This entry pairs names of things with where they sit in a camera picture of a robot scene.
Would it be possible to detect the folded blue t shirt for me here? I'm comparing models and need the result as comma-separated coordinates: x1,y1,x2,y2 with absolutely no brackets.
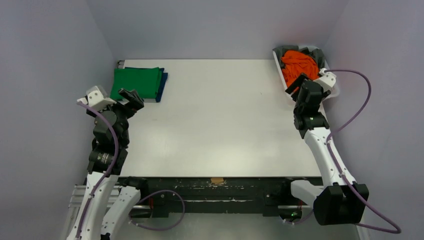
135,67,169,103

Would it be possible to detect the white plastic basket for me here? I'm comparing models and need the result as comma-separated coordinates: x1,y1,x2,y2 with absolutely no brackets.
272,45,329,89

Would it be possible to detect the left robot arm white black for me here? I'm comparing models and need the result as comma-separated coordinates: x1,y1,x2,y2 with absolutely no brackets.
67,86,149,240

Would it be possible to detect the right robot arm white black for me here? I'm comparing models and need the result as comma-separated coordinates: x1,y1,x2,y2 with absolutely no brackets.
280,73,369,226

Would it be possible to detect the orange t shirt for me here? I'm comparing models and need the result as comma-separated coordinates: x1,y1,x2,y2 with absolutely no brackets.
281,51,320,80

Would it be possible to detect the brown tape piece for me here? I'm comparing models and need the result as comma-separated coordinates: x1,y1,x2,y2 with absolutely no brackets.
210,177,225,185

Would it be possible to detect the folded green t shirt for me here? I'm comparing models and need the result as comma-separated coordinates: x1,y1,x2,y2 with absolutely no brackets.
109,67,163,100

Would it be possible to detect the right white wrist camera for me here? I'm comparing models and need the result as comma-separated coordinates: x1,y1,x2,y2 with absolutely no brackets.
314,68,337,93

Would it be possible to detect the dark grey t shirt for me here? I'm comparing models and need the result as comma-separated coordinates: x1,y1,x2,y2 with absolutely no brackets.
272,45,326,69

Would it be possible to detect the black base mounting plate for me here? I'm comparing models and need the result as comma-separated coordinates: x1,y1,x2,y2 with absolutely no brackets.
115,177,310,220

